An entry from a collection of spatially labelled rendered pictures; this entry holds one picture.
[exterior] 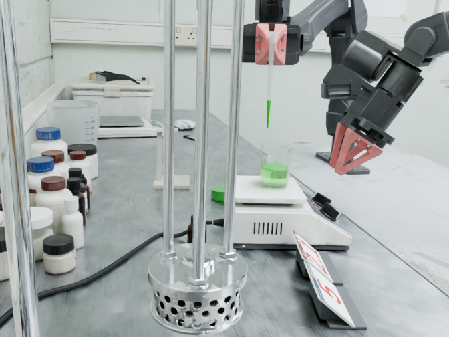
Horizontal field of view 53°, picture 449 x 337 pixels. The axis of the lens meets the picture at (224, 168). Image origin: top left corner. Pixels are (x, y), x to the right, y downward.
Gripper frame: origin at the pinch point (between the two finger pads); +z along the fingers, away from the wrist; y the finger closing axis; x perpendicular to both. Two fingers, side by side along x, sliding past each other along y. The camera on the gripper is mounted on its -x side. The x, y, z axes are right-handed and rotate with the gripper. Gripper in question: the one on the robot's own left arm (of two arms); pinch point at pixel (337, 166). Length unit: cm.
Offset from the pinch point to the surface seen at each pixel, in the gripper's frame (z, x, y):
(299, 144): 15, 36, -150
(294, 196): 6.8, -6.2, 8.5
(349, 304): 11.5, 2.0, 25.3
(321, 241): 10.3, 1.2, 9.9
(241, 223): 14.5, -11.3, 10.1
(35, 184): 28, -42, 4
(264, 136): 21, 17, -145
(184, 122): 24, -23, -84
